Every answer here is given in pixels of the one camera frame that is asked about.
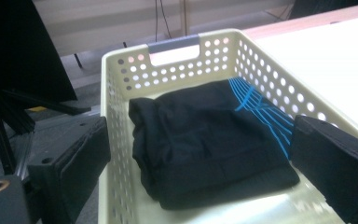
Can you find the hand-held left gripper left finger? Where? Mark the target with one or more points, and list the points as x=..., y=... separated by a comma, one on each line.
x=71, y=174

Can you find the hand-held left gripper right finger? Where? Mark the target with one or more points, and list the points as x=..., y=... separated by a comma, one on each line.
x=338, y=161

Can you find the cream perforated plastic basket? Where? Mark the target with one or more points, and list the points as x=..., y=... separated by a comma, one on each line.
x=261, y=208

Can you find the black garment blue stripes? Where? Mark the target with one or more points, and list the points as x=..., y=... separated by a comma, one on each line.
x=205, y=140

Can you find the yellow floor tape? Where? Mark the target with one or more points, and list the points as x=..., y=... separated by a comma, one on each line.
x=38, y=109

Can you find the white table mat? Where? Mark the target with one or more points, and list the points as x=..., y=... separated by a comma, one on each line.
x=329, y=68

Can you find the black curtain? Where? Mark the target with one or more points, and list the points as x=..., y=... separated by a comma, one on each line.
x=12, y=46

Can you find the aluminium floor rail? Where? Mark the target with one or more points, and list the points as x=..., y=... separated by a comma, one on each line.
x=22, y=155

